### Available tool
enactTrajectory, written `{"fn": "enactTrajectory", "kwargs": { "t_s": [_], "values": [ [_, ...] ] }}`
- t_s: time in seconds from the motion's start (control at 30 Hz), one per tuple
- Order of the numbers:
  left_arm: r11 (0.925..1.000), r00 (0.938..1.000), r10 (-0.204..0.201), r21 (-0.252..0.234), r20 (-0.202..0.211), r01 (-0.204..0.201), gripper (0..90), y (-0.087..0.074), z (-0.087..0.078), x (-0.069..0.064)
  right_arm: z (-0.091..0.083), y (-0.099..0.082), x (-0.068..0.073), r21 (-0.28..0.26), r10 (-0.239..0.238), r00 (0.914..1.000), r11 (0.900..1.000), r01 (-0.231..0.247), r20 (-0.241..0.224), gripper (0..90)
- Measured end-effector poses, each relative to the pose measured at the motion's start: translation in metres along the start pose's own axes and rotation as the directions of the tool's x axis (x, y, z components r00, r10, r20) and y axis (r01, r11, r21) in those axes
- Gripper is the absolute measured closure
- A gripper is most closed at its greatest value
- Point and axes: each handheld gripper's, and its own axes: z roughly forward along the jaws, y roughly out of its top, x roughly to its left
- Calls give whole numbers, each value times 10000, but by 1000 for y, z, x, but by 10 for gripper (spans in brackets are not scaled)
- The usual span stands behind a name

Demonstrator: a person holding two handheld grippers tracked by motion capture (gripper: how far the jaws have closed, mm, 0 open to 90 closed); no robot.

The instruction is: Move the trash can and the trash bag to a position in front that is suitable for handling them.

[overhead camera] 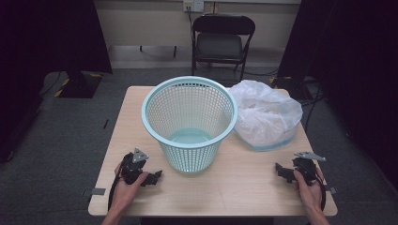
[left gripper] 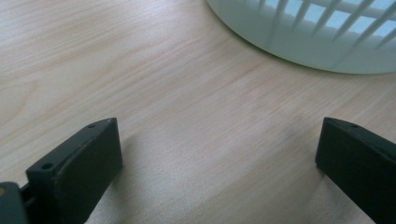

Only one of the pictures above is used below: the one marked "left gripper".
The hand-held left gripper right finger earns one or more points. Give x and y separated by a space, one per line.
358 165

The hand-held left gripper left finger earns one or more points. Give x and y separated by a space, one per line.
77 174

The pale slatted trash bin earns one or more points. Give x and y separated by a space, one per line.
299 43

